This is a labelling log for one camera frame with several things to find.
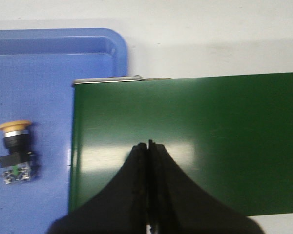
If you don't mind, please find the green conveyor belt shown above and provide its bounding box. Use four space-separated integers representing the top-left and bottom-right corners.
69 73 293 216

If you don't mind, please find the yellow push button switch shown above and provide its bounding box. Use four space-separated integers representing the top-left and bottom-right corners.
0 120 37 185

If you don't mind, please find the aluminium conveyor frame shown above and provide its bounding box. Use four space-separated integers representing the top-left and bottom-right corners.
72 75 171 87

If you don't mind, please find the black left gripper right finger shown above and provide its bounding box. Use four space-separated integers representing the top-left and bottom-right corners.
148 140 264 234

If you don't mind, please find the blue plastic tray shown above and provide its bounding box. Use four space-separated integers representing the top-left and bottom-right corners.
0 28 127 234

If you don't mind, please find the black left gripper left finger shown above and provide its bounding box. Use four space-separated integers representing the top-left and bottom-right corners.
47 143 147 234

